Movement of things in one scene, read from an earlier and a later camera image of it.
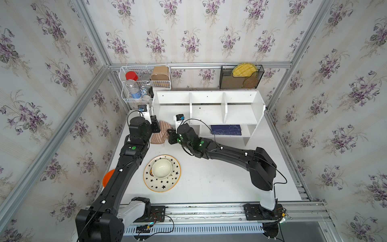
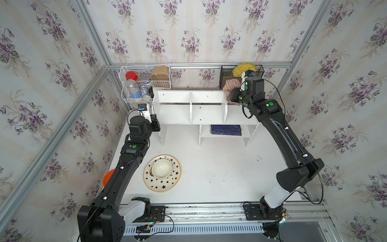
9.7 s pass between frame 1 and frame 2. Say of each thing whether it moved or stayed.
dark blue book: stayed
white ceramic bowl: stayed
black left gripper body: stayed
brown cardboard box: stayed
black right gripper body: moved
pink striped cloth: moved
